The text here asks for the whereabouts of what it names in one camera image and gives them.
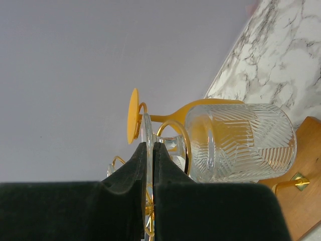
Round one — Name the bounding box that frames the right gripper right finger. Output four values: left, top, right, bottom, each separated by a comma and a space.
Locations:
153, 143, 290, 240

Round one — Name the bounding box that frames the clear ribbed wine glass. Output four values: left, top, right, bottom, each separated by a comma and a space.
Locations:
106, 164, 116, 177

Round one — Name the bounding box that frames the gold wire glass rack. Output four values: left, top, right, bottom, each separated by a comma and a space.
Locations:
111, 101, 321, 238

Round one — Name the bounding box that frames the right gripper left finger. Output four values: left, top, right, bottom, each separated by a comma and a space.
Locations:
1, 143, 147, 240

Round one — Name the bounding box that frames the yellow wine glass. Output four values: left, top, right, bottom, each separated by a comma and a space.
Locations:
127, 88, 244, 145

